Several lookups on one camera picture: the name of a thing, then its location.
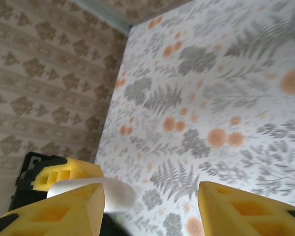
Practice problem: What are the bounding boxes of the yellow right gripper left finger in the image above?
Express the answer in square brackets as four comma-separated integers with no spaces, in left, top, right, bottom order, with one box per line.
[0,183,105,236]

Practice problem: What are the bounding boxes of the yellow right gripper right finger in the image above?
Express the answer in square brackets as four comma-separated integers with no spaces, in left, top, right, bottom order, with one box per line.
[198,181,295,236]

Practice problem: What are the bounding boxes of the white earbud charging case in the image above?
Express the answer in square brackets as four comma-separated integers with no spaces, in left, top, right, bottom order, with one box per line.
[46,177,136,214]

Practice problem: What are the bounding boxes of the aluminium frame post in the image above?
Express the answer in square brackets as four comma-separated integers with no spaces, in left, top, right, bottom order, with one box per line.
[70,0,136,34]

